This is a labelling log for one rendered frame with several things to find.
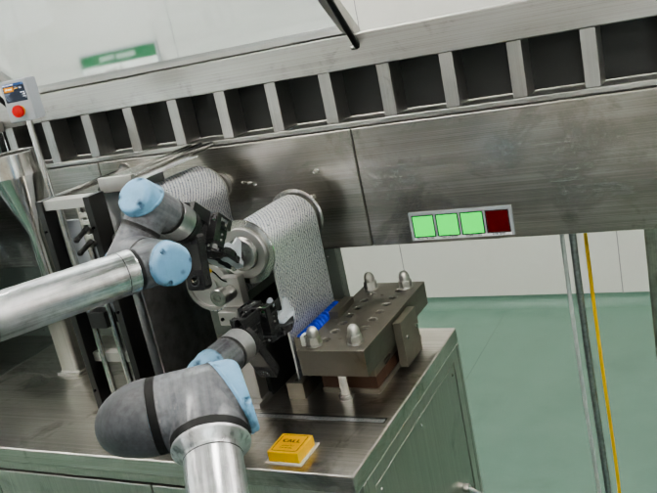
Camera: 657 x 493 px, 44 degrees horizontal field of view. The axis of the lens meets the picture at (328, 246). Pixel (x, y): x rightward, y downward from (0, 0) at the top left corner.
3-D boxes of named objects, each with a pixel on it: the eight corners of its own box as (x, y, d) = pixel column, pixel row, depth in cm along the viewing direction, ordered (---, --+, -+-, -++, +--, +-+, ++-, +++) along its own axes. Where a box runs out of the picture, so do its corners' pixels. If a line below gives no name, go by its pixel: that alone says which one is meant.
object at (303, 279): (289, 345, 183) (272, 268, 178) (332, 304, 203) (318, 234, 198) (291, 345, 182) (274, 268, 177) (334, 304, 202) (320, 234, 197)
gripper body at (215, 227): (235, 222, 170) (201, 200, 160) (229, 260, 167) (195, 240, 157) (204, 224, 174) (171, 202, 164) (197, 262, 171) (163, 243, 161)
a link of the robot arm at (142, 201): (107, 211, 149) (126, 170, 150) (145, 233, 158) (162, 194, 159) (136, 220, 145) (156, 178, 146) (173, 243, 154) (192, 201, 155)
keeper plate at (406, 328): (400, 367, 187) (391, 323, 184) (415, 347, 195) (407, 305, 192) (411, 367, 185) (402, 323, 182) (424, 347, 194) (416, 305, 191)
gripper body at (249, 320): (280, 297, 172) (251, 320, 162) (288, 334, 174) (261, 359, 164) (249, 298, 176) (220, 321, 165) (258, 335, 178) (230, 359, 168)
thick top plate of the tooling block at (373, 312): (302, 376, 178) (296, 350, 177) (371, 304, 212) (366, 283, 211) (369, 377, 171) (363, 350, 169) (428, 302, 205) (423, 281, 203)
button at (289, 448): (269, 462, 160) (266, 451, 159) (285, 443, 166) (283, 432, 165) (299, 465, 156) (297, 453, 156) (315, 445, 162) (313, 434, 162)
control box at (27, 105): (7, 124, 194) (-6, 83, 191) (21, 120, 200) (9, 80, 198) (33, 119, 193) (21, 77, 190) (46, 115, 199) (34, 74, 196)
